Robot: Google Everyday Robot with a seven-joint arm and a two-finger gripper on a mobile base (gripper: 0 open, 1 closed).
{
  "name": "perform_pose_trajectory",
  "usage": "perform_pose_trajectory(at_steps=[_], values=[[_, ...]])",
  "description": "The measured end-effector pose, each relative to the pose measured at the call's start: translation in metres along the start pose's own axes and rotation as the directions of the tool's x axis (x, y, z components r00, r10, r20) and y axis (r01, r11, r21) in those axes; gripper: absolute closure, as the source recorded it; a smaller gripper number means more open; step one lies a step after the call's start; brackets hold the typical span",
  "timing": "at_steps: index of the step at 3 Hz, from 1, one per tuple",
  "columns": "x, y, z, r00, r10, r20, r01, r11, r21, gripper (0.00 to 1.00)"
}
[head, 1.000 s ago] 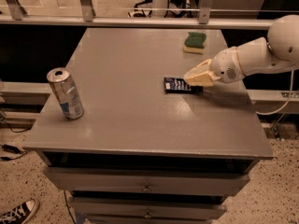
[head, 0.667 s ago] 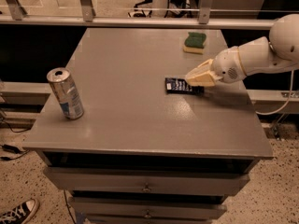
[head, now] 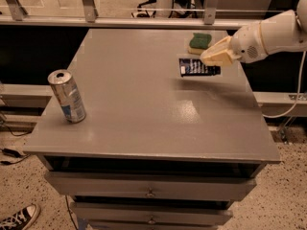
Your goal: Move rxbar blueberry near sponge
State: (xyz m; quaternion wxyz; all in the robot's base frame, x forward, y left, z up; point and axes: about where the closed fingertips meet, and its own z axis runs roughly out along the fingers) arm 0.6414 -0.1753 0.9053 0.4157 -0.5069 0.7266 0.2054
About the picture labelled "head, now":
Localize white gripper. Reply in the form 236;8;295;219
201;23;268;67

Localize blue rxbar blueberry wrapper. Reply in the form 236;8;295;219
178;58;222;77

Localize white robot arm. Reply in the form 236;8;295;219
200;0;307;67

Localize green and yellow sponge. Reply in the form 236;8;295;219
188;33;212;55

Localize grey drawer cabinet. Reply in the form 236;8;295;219
25;29;280;230

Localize silver blue drink can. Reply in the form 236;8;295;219
48;69;86;123

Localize top grey drawer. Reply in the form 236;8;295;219
45;172;256;201

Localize grey drawer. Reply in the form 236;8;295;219
45;172;256;201
71;202;232;225

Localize metal railing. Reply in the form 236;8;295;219
0;0;274;30

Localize black white sneaker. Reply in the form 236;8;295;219
0;204;40;230

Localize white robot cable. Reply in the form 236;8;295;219
262;50;307;120

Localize black power adapter cable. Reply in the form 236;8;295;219
0;112;33;167

